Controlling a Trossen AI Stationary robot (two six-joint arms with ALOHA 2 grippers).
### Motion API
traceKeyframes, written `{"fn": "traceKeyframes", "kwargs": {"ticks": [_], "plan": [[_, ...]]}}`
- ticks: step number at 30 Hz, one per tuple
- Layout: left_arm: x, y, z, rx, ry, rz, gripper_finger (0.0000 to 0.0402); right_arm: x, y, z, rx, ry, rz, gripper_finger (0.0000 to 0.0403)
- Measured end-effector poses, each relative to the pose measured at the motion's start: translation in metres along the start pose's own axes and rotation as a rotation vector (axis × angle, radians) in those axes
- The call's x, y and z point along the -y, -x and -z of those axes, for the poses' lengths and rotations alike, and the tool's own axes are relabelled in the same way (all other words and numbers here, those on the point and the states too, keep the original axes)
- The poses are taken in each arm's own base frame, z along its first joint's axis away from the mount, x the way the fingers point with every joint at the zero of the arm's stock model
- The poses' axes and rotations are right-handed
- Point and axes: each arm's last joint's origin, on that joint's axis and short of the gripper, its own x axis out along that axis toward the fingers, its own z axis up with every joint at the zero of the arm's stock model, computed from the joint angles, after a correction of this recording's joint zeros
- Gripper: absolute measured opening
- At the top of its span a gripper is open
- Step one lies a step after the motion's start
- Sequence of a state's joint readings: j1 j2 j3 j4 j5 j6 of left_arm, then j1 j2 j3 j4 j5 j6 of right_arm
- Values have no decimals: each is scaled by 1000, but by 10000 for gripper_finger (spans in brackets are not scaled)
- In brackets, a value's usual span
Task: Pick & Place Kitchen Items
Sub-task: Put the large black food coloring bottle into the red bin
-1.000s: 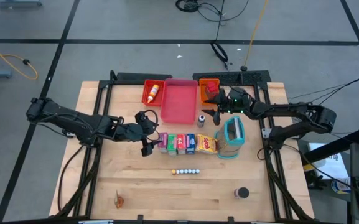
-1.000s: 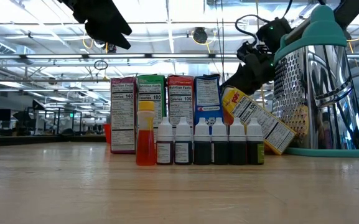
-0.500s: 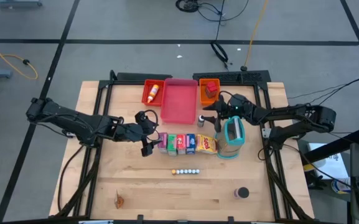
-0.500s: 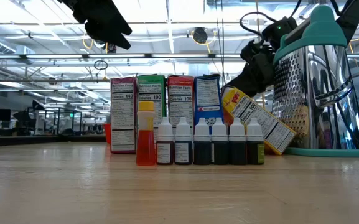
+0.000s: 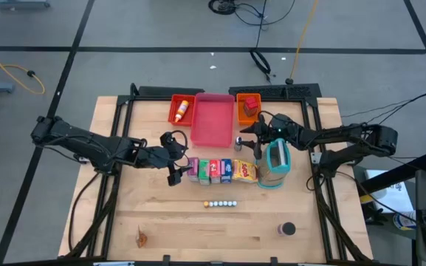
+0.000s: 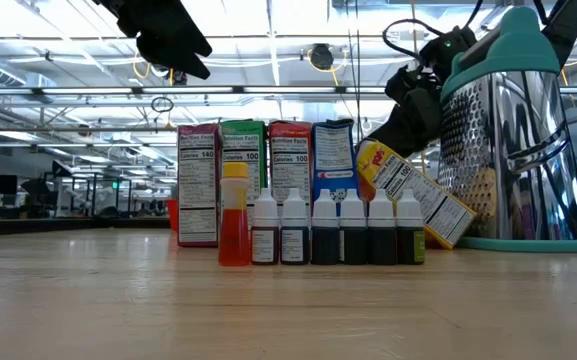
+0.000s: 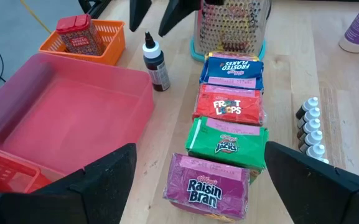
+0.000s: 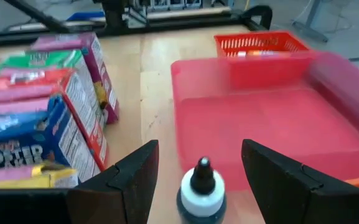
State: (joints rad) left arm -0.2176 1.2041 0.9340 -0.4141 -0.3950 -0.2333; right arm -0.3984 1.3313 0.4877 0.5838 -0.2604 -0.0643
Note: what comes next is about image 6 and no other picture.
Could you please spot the red plastic basket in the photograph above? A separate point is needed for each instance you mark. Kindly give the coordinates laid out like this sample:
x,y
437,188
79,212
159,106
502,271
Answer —
x,y
173,215

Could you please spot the blue mini cereal box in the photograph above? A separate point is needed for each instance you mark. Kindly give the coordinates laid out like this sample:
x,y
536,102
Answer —
x,y
335,150

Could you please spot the green-label dropper bottle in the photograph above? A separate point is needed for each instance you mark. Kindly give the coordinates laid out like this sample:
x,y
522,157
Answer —
x,y
410,245

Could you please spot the green mini cereal box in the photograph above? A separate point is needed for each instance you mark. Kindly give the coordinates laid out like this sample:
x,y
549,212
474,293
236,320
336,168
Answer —
x,y
245,145

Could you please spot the white column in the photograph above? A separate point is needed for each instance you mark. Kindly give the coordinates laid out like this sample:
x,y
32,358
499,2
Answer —
x,y
320,112

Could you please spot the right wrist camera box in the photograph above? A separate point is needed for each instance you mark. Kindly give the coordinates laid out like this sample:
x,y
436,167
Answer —
x,y
448,55

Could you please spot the dark red dropper bottle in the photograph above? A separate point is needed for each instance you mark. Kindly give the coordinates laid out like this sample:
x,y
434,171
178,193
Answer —
x,y
265,245

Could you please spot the steel box grater teal trim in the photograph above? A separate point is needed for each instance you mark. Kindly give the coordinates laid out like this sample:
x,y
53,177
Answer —
x,y
518,150

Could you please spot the orange bottle yellow cap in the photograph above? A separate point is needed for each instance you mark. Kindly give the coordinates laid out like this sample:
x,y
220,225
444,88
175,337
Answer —
x,y
234,235

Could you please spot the black workstation frame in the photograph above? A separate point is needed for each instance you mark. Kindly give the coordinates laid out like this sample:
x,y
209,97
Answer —
x,y
60,169

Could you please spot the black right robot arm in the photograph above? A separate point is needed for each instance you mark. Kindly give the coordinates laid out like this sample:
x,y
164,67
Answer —
x,y
573,20

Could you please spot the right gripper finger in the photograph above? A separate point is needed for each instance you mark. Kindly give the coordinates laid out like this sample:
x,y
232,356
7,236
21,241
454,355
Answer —
x,y
413,135

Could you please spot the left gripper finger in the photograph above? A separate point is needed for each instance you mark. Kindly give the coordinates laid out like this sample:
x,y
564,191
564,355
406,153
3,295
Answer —
x,y
185,35
173,55

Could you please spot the red mini cereal box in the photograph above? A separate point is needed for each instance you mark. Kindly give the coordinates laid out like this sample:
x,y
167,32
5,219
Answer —
x,y
290,160

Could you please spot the dark blue dropper bottle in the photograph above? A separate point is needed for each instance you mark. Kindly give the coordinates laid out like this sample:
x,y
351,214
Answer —
x,y
294,245

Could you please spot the purple mini cereal box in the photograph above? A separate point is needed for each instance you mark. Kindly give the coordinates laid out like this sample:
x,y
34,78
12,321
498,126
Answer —
x,y
198,200

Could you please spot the black round ceiling device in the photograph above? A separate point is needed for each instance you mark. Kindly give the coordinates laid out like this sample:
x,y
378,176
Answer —
x,y
322,57

